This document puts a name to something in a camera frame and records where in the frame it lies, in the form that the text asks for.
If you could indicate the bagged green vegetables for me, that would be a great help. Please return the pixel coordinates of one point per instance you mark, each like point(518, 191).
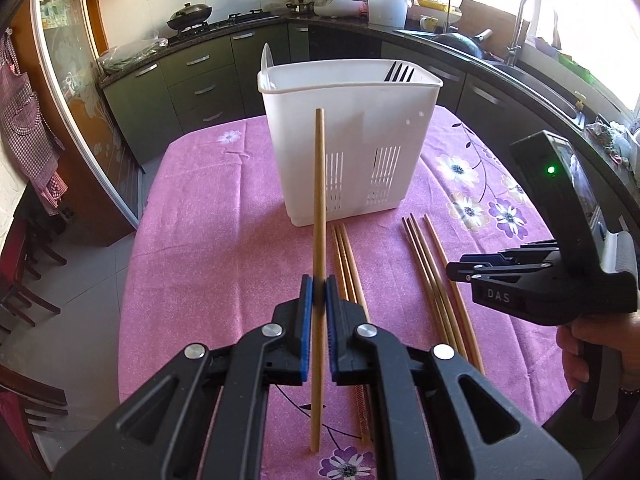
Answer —
point(130, 55)

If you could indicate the white mug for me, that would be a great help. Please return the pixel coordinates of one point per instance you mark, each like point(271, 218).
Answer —
point(429, 24)

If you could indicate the steel kitchen faucet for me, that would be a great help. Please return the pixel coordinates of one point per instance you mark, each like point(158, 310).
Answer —
point(517, 25)

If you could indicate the white and pink rice cooker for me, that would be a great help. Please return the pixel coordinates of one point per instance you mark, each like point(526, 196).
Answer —
point(340, 5)

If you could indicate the yellow tray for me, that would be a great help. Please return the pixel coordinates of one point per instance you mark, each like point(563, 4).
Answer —
point(432, 5)

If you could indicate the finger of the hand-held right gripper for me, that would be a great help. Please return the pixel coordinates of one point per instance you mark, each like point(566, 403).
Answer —
point(505, 255)
point(500, 271)

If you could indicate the pink floral tablecloth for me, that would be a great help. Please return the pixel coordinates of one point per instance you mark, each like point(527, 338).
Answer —
point(225, 240)

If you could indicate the wooden cutting board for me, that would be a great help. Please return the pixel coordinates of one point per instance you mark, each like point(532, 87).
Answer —
point(500, 25)

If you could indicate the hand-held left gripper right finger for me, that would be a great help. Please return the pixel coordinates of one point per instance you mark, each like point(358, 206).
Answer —
point(331, 325)

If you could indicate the white spoon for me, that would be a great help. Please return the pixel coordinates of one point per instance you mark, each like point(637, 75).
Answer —
point(267, 57)

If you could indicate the red checked apron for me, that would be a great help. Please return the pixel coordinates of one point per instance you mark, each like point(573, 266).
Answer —
point(25, 125)

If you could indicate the person's right hand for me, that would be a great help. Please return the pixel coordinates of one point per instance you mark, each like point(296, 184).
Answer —
point(570, 355)

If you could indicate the wooden chopstick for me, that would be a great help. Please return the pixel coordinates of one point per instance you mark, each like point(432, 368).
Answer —
point(425, 280)
point(440, 290)
point(353, 270)
point(317, 200)
point(343, 265)
point(452, 290)

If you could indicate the white plastic bucket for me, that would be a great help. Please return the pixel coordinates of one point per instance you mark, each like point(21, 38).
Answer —
point(387, 7)

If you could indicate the black gas stove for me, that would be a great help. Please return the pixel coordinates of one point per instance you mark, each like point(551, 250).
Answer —
point(240, 19)

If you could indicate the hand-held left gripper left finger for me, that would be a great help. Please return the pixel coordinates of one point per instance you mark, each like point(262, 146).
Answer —
point(306, 320)

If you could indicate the small black lidded pot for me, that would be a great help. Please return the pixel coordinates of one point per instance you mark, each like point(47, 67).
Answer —
point(300, 6)

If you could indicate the black lidded wok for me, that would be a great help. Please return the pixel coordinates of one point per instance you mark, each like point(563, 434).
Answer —
point(189, 14)

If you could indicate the thin gooseneck faucet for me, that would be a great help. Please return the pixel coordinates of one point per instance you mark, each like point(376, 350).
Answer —
point(446, 5)

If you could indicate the dark wooden chair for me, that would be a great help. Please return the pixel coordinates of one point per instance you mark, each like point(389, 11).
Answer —
point(30, 270)
point(30, 400)

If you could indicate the kitchen window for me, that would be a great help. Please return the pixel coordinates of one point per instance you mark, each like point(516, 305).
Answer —
point(600, 35)

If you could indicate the kitchen counter with cabinets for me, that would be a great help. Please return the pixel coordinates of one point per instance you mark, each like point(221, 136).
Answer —
point(210, 65)

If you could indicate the white plastic utensil holder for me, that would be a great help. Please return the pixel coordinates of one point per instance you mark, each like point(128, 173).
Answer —
point(300, 150)

